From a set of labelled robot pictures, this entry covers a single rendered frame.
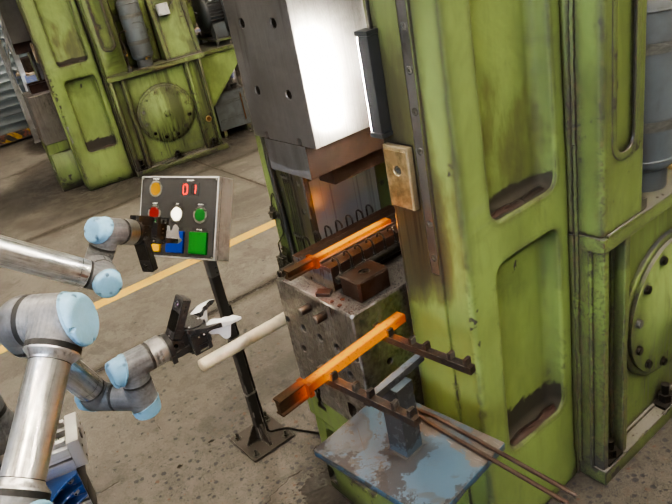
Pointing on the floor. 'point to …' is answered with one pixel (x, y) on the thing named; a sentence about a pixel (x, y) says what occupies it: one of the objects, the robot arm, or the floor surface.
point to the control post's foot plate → (253, 447)
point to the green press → (126, 84)
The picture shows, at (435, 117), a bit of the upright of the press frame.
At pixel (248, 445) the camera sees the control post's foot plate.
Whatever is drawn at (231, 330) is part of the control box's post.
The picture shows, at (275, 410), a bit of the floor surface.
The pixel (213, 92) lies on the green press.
